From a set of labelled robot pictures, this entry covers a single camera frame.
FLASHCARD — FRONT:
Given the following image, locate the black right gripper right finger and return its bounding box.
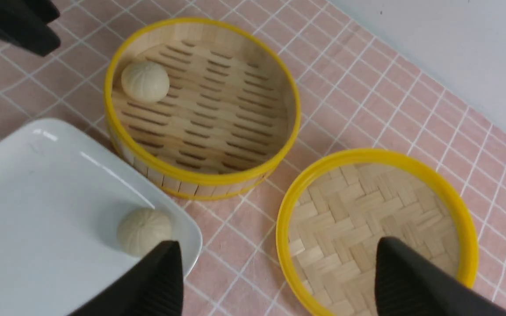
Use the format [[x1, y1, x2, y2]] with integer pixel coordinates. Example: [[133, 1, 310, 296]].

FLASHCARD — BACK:
[[374, 237, 506, 316]]

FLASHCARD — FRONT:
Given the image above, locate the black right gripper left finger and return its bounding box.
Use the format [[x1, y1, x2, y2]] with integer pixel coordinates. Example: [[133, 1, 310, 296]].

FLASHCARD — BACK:
[[72, 240, 184, 316]]

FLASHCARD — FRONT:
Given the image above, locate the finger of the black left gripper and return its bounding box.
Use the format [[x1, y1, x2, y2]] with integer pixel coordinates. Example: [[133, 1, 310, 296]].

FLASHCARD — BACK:
[[0, 0, 61, 57]]

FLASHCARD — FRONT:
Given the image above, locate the steamed bun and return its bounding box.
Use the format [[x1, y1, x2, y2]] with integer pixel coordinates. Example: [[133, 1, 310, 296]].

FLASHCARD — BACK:
[[117, 208, 173, 258], [121, 61, 170, 103]]

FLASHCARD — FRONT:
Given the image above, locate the white square plate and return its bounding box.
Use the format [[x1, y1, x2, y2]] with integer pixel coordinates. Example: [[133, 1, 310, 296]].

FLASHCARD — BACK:
[[0, 118, 202, 316]]

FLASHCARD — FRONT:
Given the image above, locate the yellow rimmed woven steamer lid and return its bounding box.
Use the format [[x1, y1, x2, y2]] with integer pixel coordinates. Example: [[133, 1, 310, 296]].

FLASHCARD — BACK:
[[275, 148, 479, 316]]

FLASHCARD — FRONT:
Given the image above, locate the yellow rimmed bamboo steamer basket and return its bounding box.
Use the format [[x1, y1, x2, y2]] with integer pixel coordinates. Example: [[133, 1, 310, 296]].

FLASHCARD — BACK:
[[104, 17, 301, 200]]

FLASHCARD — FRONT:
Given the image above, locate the pink checkered tablecloth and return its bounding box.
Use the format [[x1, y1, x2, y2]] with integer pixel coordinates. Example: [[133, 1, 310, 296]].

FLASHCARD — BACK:
[[0, 0, 506, 316]]

